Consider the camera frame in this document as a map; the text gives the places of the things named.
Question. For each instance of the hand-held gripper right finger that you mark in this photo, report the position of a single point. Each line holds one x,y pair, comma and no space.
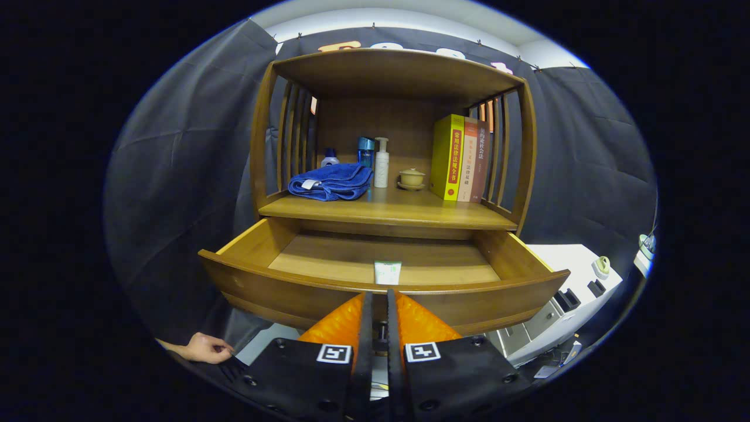
394,363

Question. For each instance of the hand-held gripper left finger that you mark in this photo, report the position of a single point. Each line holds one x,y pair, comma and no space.
366,363

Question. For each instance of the black drawer knob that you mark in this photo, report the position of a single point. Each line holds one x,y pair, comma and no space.
381,334

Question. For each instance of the white cream tube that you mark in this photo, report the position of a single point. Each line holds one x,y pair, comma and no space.
387,273

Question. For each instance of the wooden drawer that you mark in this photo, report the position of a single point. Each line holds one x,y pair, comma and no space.
263,293

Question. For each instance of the wooden countertop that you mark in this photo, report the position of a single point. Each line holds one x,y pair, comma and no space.
398,208

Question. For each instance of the white side cabinet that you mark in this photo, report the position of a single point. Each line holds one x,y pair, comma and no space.
568,264

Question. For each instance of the wooden cabinet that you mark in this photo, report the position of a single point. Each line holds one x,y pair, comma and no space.
375,117

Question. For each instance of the yellow saucer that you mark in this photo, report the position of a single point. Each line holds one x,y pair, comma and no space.
412,187

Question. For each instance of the large black block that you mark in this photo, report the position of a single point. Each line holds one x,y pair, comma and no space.
567,300

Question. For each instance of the blue folded towel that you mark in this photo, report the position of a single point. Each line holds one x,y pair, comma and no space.
334,181

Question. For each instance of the yellow lidded teacup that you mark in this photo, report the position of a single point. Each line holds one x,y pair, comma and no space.
412,177

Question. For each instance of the white pump bottle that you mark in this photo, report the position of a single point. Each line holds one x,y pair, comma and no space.
381,170

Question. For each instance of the orange and white book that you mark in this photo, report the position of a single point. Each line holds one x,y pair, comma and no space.
470,176

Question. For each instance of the small white blue-capped bottle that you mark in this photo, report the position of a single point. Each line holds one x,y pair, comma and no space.
330,159

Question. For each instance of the thick yellow book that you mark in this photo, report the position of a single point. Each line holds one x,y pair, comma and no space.
442,158

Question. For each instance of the blue cosmetic bottle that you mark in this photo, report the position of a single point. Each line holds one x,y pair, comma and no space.
365,152

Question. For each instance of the brown book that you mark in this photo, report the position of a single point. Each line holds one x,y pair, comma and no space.
481,170

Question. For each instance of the small black block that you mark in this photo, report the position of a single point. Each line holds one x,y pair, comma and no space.
596,288

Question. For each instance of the pale green tape dispenser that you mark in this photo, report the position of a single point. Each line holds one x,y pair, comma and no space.
601,268

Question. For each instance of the white cup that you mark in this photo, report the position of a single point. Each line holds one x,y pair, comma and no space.
647,246

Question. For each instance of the white wall shelf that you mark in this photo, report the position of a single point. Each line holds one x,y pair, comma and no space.
642,265

